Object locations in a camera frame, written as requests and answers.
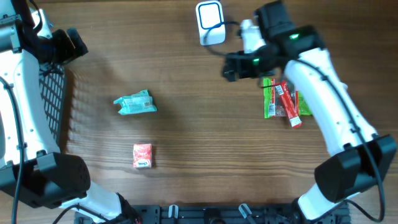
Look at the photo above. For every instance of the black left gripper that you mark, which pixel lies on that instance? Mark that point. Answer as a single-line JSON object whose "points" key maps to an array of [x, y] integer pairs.
{"points": [[69, 52]]}

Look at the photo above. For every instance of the teal tissue pack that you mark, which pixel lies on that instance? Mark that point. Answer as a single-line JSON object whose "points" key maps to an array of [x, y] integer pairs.
{"points": [[137, 103]]}

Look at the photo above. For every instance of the red small box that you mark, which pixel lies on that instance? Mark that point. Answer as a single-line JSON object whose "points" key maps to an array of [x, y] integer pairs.
{"points": [[142, 156]]}

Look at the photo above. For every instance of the green gummy candy bag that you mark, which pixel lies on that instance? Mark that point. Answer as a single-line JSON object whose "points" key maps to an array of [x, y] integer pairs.
{"points": [[273, 106]]}

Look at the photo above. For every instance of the red snack stick packet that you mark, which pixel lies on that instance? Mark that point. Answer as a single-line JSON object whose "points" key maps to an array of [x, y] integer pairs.
{"points": [[288, 104]]}

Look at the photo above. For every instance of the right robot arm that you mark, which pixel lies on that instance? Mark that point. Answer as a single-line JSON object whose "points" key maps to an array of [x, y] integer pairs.
{"points": [[359, 157]]}

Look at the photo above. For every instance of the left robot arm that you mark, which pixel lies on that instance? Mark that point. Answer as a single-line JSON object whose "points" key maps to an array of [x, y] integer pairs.
{"points": [[33, 169]]}

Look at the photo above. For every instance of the white barcode scanner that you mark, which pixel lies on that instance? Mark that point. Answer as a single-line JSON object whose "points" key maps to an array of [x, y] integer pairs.
{"points": [[209, 14]]}

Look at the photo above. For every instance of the grey plastic basket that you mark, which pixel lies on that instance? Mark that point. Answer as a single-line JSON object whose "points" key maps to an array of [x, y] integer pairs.
{"points": [[53, 87]]}

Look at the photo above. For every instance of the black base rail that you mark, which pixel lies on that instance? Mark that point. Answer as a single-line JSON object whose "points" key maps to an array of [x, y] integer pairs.
{"points": [[277, 213]]}

